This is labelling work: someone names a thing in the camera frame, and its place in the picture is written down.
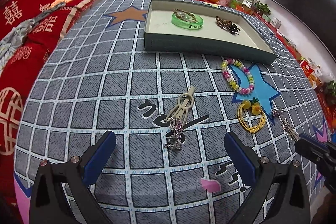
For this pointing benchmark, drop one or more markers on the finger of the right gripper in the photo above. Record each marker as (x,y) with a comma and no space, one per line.
(320,153)

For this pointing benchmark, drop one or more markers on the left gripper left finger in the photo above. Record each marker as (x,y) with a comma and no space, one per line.
(48,202)

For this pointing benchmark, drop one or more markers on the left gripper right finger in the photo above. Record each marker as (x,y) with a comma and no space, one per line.
(291,201)

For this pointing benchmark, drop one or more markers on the silver rhinestone hair clip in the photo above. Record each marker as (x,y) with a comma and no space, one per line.
(289,130)

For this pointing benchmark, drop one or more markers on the silver crystal hair clip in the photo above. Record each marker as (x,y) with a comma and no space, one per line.
(276,112)

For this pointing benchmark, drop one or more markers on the purple crystal hair clip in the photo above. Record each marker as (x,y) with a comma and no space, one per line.
(174,141)

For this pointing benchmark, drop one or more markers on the beige hair clip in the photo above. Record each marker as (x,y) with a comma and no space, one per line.
(184,103)

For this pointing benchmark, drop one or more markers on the grey checked table cloth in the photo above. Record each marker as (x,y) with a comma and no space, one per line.
(101,78)

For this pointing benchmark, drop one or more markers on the black hair claw clip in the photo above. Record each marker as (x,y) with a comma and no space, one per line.
(233,29)

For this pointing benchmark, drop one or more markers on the green potted plant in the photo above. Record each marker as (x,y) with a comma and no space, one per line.
(262,9)

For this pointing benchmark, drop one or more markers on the grey blue blanket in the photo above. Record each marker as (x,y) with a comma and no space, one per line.
(14,39)

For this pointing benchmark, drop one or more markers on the green shallow box tray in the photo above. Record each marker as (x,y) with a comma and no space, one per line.
(214,38)

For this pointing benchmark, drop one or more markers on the green translucent bangle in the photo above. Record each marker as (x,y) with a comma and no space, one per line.
(186,20)

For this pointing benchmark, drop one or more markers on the red sofa cover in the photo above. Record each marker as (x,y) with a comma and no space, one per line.
(20,73)

